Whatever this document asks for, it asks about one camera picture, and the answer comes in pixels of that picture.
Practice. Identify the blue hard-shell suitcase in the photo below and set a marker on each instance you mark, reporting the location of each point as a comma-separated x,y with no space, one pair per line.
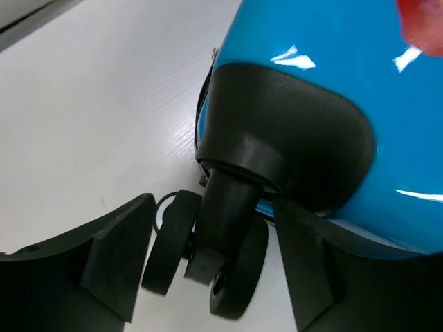
336,105

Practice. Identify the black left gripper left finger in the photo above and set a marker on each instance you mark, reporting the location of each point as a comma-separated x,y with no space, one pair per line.
86,279

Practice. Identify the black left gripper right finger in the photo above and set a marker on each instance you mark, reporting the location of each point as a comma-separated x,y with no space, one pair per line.
340,281

